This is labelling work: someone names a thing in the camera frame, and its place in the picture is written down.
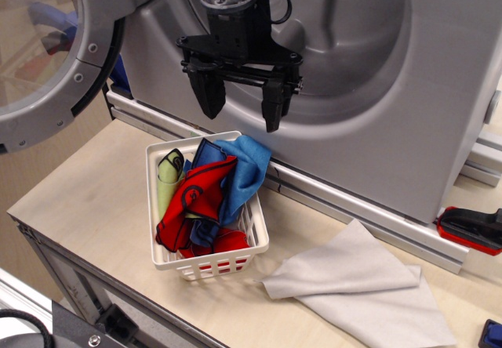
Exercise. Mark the blue black object corner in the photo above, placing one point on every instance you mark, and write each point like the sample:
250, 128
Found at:
491, 336

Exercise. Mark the grey metal table frame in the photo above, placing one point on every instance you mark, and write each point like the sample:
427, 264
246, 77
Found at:
105, 302

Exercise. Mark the red patterned cloth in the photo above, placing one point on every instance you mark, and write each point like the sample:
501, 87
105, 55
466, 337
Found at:
193, 215

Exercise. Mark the grey round machine door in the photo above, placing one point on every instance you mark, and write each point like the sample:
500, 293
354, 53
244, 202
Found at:
55, 57

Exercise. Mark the grey cloth on table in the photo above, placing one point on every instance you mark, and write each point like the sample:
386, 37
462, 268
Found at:
356, 284

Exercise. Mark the light green cloth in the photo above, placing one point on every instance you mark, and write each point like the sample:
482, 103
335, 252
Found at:
170, 174

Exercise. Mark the light blue cloth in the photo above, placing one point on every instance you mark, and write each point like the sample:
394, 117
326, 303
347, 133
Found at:
246, 178

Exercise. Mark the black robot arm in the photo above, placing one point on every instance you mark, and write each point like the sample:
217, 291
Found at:
239, 48

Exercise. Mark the grey toy washing machine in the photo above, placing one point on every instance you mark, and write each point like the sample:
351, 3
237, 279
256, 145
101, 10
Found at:
395, 91

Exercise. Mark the aluminium profile rail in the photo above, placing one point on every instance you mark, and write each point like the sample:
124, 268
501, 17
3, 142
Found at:
419, 239

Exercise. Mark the red cloth in basket bottom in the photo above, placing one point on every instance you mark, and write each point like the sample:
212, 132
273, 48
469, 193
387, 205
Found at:
226, 240

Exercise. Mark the blue clamp behind door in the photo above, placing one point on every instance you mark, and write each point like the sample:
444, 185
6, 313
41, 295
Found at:
119, 76

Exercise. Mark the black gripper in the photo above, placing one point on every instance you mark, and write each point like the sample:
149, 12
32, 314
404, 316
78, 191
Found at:
239, 48

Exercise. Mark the dark blue cloth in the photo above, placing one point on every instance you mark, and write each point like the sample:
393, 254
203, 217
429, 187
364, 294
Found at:
207, 153

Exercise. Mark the white plastic laundry basket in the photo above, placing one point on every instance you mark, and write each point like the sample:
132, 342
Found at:
250, 220

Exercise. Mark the red black clamp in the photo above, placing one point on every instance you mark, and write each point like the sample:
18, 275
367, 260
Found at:
478, 230

